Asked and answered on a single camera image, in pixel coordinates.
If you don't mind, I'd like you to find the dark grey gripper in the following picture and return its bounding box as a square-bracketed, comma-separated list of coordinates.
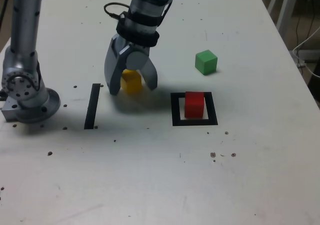
[104, 33, 159, 96]

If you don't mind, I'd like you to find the yellow cube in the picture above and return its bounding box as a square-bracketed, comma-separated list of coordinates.
[119, 69, 143, 95]

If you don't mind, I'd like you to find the red cube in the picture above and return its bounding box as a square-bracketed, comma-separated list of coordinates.
[184, 91, 206, 119]

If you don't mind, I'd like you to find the green cube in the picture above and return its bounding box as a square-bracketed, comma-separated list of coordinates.
[194, 49, 218, 76]

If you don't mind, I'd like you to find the black tape square outline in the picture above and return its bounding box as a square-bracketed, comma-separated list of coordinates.
[170, 91, 219, 127]

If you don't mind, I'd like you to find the black tape strip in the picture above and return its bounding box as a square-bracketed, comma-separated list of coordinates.
[83, 83, 101, 130]

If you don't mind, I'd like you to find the white furniture frame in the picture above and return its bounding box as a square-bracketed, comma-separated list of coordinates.
[261, 0, 301, 37]

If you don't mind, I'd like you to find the white cable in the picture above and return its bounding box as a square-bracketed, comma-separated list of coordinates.
[292, 26, 320, 78]

